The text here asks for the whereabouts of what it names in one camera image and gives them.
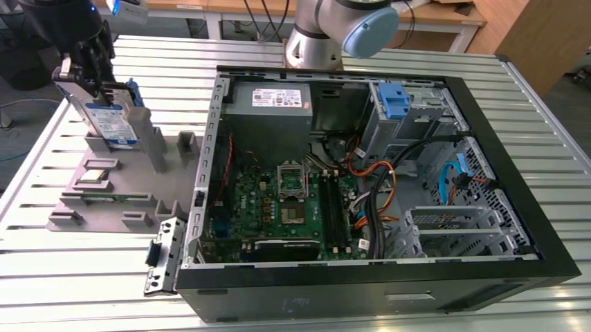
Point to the wooden desk white frame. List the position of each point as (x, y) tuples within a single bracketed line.
[(207, 7), (443, 14)]

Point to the CPU socket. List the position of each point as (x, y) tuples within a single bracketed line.
[(293, 213)]

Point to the black chair base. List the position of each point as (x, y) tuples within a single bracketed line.
[(576, 74)]

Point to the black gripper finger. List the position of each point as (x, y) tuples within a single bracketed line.
[(69, 74), (98, 58)]

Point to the green motherboard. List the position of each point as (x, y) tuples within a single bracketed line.
[(249, 207)]

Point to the metal expansion card bracket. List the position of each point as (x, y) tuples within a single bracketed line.
[(165, 256)]

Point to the metal optical drive cage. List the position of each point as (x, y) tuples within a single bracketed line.
[(415, 131)]

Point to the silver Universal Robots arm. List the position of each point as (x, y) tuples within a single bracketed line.
[(313, 41)]

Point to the black bin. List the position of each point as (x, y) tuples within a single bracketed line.
[(22, 62)]

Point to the black graphics card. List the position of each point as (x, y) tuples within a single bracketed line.
[(285, 249)]

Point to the blue drive bay latch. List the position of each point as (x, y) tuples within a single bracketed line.
[(393, 100)]

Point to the hard disk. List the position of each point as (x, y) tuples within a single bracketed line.
[(112, 121)]

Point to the black open PC case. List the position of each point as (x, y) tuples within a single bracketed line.
[(323, 294)]

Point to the grey parts rack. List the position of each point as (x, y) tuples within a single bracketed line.
[(138, 207)]

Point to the black RAM slot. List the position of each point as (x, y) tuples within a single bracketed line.
[(328, 211), (340, 211), (333, 211), (345, 211)]

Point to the silver CPU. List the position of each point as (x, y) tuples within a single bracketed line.
[(94, 175)]

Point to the wooden cabinet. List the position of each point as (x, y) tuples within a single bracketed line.
[(544, 34)]

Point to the metal disk bay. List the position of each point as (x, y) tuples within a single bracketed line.
[(461, 231)]

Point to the grey power supply unit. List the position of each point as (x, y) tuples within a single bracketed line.
[(267, 131)]

